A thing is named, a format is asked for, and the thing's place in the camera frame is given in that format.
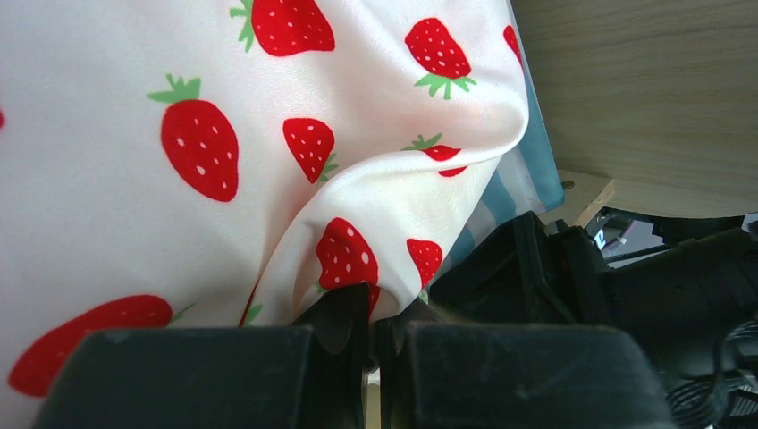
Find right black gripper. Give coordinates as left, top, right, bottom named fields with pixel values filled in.
left=430, top=213, right=757, bottom=428

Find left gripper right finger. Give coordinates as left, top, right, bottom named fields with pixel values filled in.
left=376, top=302, right=674, bottom=428

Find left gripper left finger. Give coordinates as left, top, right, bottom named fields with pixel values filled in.
left=34, top=285, right=369, bottom=428

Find wooden pet bed frame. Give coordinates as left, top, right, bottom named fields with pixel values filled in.
left=512, top=1, right=757, bottom=218

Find blue striped mattress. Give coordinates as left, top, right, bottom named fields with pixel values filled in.
left=449, top=28, right=565, bottom=261

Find strawberry print ruffled blanket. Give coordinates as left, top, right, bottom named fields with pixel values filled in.
left=1, top=1, right=529, bottom=407

